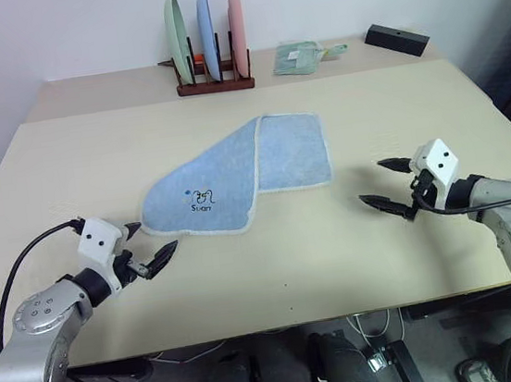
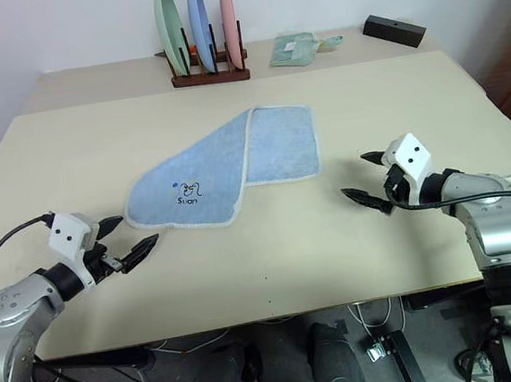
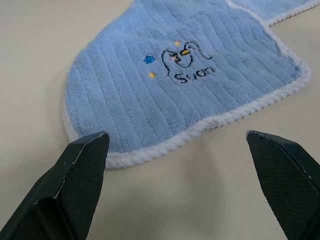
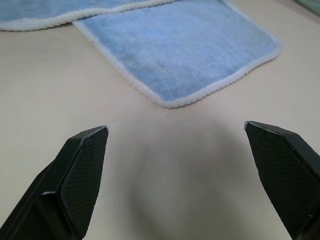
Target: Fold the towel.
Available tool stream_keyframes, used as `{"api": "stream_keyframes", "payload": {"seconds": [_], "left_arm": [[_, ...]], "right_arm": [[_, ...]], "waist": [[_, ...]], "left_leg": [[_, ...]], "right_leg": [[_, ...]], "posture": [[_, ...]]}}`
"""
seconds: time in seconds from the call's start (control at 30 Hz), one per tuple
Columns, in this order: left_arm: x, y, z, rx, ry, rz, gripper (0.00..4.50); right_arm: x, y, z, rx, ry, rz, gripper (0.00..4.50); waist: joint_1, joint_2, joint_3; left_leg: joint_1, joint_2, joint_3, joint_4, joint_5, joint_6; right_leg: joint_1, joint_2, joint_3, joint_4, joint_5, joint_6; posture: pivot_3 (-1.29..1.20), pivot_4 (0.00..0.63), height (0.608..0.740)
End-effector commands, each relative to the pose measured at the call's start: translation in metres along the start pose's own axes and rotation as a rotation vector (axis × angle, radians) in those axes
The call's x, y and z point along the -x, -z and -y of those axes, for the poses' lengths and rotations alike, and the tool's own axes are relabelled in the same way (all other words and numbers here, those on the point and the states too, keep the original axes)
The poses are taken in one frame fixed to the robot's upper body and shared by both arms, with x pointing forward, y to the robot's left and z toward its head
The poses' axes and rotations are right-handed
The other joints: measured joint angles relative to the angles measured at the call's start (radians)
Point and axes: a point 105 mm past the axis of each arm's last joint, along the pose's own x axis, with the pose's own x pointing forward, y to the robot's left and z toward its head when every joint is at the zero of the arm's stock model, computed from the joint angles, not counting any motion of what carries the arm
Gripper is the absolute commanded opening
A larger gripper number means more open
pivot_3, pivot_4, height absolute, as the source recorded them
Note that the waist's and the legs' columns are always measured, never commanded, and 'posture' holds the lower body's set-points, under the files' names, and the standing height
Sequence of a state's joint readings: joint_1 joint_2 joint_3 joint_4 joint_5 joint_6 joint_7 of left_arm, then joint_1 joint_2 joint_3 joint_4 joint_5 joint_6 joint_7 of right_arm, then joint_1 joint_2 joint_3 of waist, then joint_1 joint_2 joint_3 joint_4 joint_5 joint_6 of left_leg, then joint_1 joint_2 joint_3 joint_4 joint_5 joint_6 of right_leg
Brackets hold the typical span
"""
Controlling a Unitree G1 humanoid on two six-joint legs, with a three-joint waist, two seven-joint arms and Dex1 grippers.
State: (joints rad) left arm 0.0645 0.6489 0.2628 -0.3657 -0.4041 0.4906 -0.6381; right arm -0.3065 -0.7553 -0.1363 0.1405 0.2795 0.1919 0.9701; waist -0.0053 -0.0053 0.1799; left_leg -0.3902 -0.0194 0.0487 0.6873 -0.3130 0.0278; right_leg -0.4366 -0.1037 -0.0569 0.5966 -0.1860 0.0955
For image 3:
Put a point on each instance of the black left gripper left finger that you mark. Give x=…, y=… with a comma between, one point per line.
x=75, y=180

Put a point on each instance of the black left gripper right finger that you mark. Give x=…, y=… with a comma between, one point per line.
x=287, y=185

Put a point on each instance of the blue cloth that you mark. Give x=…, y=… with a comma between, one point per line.
x=150, y=100

